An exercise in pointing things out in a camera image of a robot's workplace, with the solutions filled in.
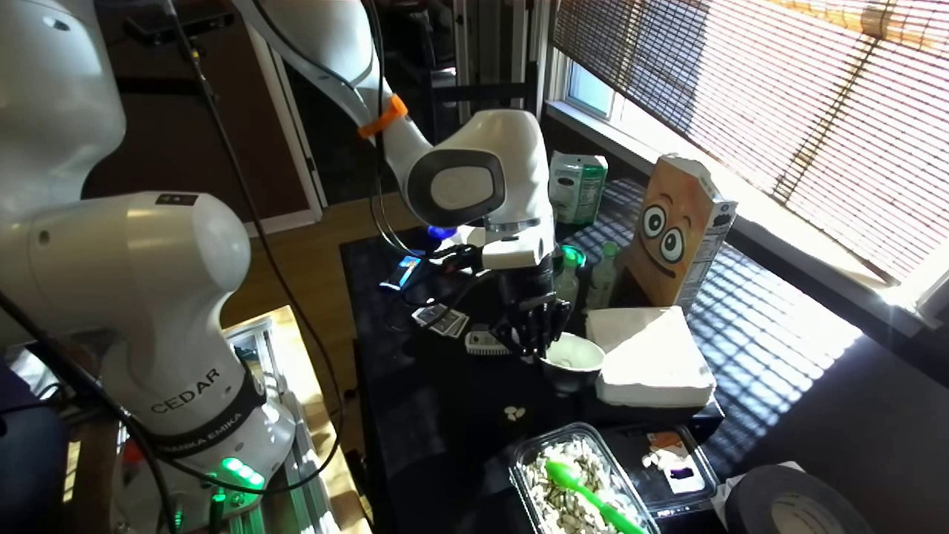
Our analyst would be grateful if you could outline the green and white carton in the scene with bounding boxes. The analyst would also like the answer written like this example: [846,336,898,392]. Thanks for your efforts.
[545,149,612,227]

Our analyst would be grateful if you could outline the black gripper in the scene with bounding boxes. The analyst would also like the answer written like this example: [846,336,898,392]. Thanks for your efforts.
[492,269,575,364]

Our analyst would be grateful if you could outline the small printed card packet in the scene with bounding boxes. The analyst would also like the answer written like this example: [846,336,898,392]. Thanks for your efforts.
[638,426,710,497]

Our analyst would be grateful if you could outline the black bowl with white inside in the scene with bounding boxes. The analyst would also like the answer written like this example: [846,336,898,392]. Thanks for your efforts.
[540,330,609,376]

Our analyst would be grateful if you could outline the robot mounting stand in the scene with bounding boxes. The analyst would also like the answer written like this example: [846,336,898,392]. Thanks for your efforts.
[219,303,373,534]

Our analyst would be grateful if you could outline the large window blind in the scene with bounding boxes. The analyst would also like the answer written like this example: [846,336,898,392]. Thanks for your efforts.
[548,0,949,285]

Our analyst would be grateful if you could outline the blue snack packet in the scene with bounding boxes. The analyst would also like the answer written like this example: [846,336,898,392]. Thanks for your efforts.
[379,251,428,294]

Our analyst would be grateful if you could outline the brown smiley face cereal box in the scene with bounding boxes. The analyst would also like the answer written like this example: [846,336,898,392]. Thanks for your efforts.
[624,152,741,307]

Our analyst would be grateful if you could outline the green capped white bottle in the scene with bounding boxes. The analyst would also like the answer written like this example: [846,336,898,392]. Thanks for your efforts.
[552,244,586,307]
[586,244,624,307]

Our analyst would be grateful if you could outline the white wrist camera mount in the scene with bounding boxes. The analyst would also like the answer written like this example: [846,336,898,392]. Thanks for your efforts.
[480,233,558,272]

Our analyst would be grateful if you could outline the transparent plastic bowl with food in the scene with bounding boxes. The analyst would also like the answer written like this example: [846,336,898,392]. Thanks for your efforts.
[505,419,664,534]

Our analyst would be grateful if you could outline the orange cable strap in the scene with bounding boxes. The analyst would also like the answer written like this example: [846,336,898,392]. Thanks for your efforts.
[357,91,413,141]

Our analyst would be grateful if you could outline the green plastic spoon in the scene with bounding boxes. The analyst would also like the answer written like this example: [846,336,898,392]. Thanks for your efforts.
[542,454,649,534]

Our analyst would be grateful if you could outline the white styrofoam box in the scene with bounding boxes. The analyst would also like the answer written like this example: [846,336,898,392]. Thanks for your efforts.
[582,303,717,413]

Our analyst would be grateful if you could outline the grey duct tape roll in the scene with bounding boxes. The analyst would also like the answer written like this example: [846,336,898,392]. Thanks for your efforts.
[724,459,879,534]

